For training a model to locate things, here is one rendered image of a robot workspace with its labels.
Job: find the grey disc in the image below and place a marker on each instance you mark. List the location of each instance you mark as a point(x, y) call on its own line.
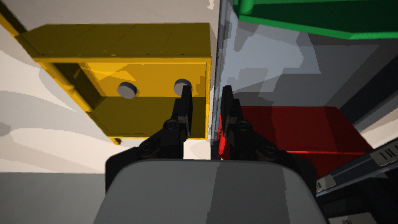
point(127, 90)
point(178, 87)

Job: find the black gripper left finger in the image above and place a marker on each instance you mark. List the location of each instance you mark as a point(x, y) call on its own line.
point(167, 143)

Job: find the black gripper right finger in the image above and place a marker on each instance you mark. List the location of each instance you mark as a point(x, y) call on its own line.
point(251, 146)

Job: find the black metal shelf rack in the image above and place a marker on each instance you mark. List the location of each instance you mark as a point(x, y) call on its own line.
point(271, 66)

